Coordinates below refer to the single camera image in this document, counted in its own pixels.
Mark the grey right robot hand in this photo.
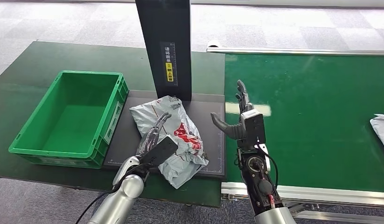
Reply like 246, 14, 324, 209
210, 79, 256, 140

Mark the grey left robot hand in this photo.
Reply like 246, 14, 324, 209
136, 112, 172, 156

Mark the grey plastic mailer package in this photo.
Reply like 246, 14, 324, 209
129, 95, 209, 190

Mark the green conveyor belt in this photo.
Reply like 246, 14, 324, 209
224, 53, 384, 193

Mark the black inbound scanner machine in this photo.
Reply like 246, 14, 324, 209
103, 0, 226, 179

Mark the pale grey mailer package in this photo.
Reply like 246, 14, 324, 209
369, 113, 384, 154

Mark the black yellow label strip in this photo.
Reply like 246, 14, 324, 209
160, 41, 178, 87

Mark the green plastic crate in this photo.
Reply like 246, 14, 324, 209
8, 70, 130, 168

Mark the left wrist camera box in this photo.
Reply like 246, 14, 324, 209
139, 136, 179, 169

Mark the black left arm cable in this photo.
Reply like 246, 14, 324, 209
75, 173, 131, 224

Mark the silver conveyor side rail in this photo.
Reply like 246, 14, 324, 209
206, 45, 384, 56
221, 181, 384, 224

